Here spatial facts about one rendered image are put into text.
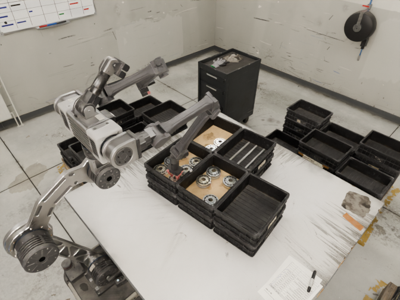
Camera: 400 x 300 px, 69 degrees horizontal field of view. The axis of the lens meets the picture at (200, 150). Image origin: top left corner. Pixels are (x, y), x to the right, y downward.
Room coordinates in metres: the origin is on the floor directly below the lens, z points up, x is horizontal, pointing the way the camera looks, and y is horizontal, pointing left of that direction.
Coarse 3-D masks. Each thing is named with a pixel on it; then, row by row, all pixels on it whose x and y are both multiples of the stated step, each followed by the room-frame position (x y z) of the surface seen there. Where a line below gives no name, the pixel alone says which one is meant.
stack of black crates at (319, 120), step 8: (296, 104) 2.83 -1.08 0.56; (304, 104) 2.86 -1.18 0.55; (312, 104) 2.79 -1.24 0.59; (288, 112) 2.69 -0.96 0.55; (296, 112) 2.62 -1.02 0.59; (304, 112) 2.78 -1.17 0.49; (312, 112) 2.77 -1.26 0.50; (320, 112) 2.71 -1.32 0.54; (328, 112) 2.66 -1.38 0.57; (288, 120) 2.66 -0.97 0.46; (296, 120) 2.60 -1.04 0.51; (304, 120) 2.55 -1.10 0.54; (312, 120) 2.48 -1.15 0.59; (320, 120) 2.63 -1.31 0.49; (328, 120) 2.58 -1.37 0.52; (288, 128) 2.65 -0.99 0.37; (296, 128) 2.59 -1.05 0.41; (304, 128) 2.52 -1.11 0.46; (312, 128) 2.47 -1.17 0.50; (320, 128) 2.49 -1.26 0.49; (296, 136) 2.57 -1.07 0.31
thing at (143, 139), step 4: (128, 132) 1.03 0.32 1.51; (132, 132) 1.03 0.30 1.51; (140, 132) 1.07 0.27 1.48; (144, 132) 1.06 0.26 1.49; (132, 136) 1.00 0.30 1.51; (136, 136) 1.00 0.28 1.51; (140, 136) 1.03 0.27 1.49; (144, 136) 1.04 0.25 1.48; (148, 136) 1.05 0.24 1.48; (136, 140) 0.98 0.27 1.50; (140, 140) 1.01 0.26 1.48; (144, 140) 1.02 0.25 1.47; (148, 140) 1.04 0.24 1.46; (136, 144) 0.98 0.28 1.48; (140, 144) 1.00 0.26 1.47; (144, 144) 1.01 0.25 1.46; (148, 144) 1.04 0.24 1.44; (140, 148) 0.99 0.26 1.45; (144, 148) 1.01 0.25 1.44; (140, 152) 0.99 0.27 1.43; (140, 156) 0.99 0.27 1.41
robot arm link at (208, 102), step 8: (208, 96) 1.33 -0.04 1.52; (200, 104) 1.28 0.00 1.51; (208, 104) 1.29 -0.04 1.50; (216, 104) 1.31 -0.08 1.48; (184, 112) 1.22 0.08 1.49; (192, 112) 1.23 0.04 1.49; (200, 112) 1.26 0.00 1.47; (168, 120) 1.17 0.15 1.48; (176, 120) 1.17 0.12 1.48; (184, 120) 1.19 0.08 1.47; (144, 128) 1.12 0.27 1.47; (160, 128) 1.16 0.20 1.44; (168, 128) 1.13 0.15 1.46; (176, 128) 1.16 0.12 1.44; (160, 136) 1.07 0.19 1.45; (168, 136) 1.10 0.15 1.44; (152, 144) 1.06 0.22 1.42; (160, 144) 1.07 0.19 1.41
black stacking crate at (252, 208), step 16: (240, 192) 1.29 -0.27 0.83; (256, 192) 1.29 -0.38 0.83; (272, 192) 1.25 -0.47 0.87; (224, 208) 1.14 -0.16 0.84; (240, 208) 1.15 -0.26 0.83; (256, 208) 1.15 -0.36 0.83; (272, 208) 1.16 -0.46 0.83; (224, 224) 1.02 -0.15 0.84; (256, 224) 1.04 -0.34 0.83; (272, 224) 1.04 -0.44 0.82; (256, 240) 0.90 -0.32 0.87
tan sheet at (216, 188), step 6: (222, 174) 1.45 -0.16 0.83; (228, 174) 1.45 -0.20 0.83; (216, 180) 1.39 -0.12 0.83; (222, 180) 1.39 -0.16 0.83; (192, 186) 1.33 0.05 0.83; (210, 186) 1.33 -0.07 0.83; (216, 186) 1.33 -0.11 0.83; (222, 186) 1.34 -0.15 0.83; (192, 192) 1.28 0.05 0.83; (198, 192) 1.28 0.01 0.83; (204, 192) 1.28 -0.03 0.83; (210, 192) 1.28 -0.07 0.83; (216, 192) 1.28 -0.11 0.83; (222, 192) 1.28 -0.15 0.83
